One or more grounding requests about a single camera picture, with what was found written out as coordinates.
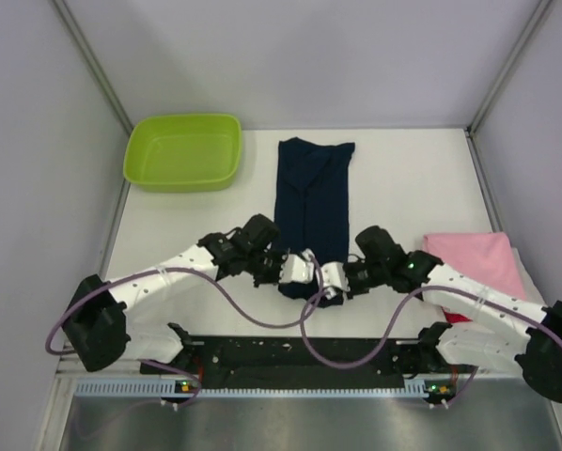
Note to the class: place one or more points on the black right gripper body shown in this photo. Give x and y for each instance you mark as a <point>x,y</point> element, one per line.
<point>364,276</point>

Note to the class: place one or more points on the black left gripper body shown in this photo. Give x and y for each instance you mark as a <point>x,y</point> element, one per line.
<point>265,267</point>

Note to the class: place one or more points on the navy blue t shirt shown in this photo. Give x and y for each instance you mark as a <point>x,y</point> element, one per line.
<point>312,199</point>

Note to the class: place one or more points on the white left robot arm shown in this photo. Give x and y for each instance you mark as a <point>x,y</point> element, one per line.
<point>131,318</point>

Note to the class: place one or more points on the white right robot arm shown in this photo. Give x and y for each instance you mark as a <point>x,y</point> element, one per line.
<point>529,333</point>

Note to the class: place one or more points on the red folded t shirt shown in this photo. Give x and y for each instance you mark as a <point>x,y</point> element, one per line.
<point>453,318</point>

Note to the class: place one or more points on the pink folded t shirt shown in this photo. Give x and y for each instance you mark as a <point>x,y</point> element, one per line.
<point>487,258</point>

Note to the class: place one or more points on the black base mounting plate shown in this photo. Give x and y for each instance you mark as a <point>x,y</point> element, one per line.
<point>307,378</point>

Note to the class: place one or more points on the lime green plastic basin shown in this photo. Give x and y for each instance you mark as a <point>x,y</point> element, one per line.
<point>185,153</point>

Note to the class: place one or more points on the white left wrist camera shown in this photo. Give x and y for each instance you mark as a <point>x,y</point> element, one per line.
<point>298,268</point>

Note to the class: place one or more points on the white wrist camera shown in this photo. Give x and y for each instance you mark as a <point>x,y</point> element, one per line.
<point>298,268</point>
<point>334,280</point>

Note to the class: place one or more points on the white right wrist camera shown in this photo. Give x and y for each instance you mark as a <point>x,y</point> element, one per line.
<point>334,280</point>

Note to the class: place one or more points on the grey slotted cable duct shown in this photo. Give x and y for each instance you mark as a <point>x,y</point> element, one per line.
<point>177,389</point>

